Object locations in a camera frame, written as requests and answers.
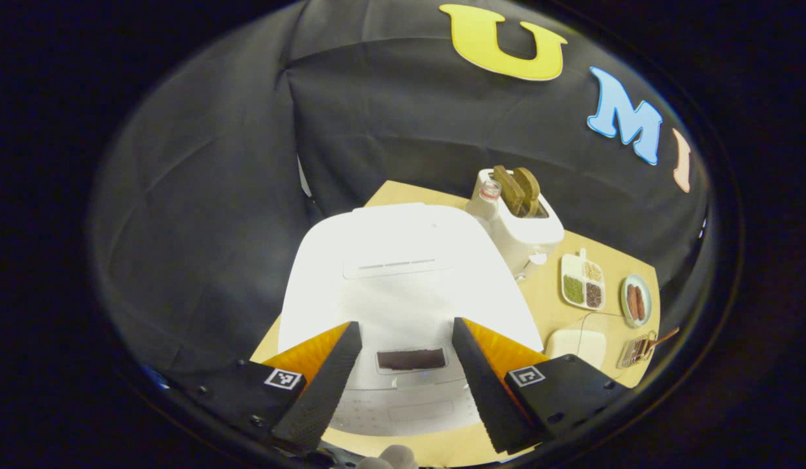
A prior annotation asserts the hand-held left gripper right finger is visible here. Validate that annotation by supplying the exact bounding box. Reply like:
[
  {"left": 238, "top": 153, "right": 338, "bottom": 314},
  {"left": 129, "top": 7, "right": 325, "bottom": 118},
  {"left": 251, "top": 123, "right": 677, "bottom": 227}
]
[{"left": 452, "top": 317, "right": 628, "bottom": 455}]

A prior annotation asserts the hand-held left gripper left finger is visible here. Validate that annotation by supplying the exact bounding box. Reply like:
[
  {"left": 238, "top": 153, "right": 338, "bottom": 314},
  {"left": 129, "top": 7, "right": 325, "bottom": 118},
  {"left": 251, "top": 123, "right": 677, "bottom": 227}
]
[{"left": 198, "top": 320, "right": 363, "bottom": 453}]

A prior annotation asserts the clear plastic rice box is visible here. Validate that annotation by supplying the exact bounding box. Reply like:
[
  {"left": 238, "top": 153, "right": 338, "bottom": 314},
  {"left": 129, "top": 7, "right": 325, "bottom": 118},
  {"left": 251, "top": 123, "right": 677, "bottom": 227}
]
[{"left": 545, "top": 311, "right": 628, "bottom": 372}]

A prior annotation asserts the white rice cooker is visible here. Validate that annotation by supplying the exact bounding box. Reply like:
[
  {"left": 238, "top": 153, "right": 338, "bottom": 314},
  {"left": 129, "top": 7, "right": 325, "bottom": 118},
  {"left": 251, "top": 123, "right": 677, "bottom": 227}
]
[{"left": 277, "top": 202, "right": 545, "bottom": 437}]

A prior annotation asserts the metal wire chopstick holder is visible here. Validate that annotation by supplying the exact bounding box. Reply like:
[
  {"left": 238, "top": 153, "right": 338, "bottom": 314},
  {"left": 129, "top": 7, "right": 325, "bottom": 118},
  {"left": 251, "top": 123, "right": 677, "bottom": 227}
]
[{"left": 618, "top": 331, "right": 658, "bottom": 369}]

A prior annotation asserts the brown wooden spoon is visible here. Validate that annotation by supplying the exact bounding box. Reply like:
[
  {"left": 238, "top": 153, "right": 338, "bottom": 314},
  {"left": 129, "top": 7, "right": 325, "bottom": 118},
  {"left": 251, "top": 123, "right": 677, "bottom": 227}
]
[{"left": 637, "top": 327, "right": 680, "bottom": 356}]

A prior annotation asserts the white divided dish of grains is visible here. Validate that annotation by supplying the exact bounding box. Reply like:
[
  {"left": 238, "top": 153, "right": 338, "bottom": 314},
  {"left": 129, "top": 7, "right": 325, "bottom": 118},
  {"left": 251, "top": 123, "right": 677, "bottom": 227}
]
[{"left": 561, "top": 248, "right": 606, "bottom": 310}]

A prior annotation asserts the white toaster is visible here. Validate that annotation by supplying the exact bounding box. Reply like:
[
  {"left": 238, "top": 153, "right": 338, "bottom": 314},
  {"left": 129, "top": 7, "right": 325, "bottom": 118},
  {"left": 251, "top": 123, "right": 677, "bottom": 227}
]
[{"left": 471, "top": 168, "right": 565, "bottom": 281}]

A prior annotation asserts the pale green plate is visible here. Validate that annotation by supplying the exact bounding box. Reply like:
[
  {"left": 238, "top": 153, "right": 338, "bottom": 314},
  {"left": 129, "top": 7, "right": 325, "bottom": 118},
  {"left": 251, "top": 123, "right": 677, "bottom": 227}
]
[{"left": 620, "top": 274, "right": 653, "bottom": 328}]

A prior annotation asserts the glass bottle with red label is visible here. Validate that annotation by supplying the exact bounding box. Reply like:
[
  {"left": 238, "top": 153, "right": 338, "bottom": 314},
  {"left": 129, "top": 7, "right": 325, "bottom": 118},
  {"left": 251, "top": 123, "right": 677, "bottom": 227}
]
[{"left": 467, "top": 179, "right": 503, "bottom": 225}]

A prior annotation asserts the brown bread slice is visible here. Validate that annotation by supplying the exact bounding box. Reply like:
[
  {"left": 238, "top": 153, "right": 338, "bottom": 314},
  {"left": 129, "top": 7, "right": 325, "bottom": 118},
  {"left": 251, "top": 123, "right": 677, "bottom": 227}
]
[
  {"left": 493, "top": 165, "right": 526, "bottom": 217},
  {"left": 512, "top": 167, "right": 542, "bottom": 216}
]

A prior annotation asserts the black backdrop cloth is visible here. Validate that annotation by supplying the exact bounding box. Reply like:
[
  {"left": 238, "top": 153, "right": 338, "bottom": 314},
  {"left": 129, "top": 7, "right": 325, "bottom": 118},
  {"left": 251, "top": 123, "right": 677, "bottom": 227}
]
[{"left": 87, "top": 0, "right": 710, "bottom": 391}]

